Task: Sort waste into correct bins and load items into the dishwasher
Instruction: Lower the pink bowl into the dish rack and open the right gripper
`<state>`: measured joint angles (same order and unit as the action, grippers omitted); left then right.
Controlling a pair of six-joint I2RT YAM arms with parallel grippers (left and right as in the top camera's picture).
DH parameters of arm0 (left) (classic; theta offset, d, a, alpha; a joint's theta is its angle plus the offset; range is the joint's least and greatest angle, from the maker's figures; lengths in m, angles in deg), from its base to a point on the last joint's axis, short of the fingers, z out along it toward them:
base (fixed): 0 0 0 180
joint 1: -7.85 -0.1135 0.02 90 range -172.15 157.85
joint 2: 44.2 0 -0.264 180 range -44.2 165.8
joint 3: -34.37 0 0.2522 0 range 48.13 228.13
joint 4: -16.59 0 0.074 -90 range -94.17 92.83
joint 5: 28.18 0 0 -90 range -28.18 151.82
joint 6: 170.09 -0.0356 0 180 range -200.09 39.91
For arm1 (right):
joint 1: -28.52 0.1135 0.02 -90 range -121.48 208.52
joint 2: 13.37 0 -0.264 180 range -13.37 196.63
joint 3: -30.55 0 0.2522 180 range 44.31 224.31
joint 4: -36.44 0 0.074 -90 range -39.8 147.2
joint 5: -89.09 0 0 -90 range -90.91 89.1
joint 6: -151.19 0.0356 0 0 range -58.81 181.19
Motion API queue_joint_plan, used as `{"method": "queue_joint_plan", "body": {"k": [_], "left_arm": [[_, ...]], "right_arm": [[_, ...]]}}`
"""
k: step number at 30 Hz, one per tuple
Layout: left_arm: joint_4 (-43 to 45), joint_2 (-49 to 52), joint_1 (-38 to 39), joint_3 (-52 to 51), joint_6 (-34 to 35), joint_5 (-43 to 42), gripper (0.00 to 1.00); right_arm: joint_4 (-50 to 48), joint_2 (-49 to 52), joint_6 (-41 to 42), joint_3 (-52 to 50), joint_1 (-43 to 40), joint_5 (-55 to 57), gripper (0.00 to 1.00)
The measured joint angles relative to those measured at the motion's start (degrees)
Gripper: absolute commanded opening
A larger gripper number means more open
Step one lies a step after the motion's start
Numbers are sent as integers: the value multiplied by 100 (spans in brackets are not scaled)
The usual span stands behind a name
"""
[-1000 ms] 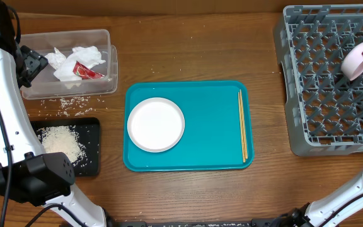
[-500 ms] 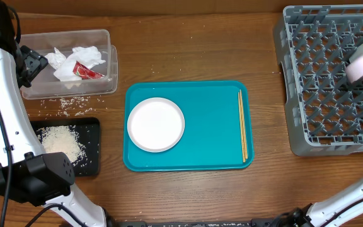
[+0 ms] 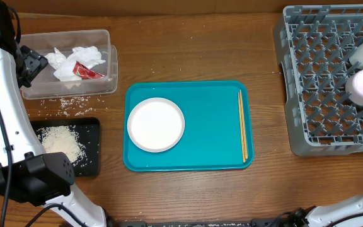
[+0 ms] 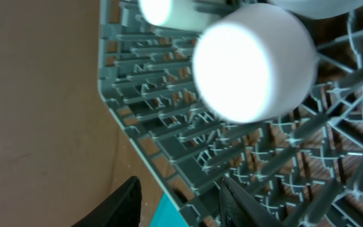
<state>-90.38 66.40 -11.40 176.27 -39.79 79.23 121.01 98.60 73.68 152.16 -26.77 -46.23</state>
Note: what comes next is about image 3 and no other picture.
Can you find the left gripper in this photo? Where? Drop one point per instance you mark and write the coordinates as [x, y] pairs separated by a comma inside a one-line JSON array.
[[35, 62]]

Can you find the red sauce packet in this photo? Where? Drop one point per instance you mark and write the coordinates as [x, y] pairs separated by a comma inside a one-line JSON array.
[[84, 73]]

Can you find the white napkin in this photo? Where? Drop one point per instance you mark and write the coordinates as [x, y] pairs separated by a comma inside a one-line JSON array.
[[87, 56]]

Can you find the pile of white rice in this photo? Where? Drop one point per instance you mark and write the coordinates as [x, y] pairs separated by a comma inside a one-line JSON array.
[[62, 139]]

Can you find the large white plate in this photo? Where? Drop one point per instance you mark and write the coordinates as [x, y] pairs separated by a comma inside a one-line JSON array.
[[155, 124]]

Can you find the wooden chopstick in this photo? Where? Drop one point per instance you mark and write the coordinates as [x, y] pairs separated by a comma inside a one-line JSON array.
[[245, 131], [241, 116]]

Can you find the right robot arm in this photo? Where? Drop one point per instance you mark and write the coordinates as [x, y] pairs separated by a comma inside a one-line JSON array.
[[346, 213]]

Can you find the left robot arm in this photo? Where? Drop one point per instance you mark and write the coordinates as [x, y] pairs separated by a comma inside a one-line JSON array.
[[28, 174]]

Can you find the clear plastic waste bin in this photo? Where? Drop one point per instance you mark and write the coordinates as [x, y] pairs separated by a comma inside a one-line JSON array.
[[46, 85]]

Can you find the grey dishwasher rack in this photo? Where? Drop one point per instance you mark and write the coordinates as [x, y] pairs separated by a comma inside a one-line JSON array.
[[313, 45]]

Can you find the scattered rice grains on table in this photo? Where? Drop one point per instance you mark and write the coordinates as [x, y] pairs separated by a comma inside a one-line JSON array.
[[75, 106]]

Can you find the black rectangular tray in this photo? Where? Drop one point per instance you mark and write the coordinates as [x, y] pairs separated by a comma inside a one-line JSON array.
[[89, 135]]

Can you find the teal serving tray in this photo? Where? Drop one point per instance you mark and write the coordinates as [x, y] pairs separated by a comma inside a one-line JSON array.
[[212, 136]]

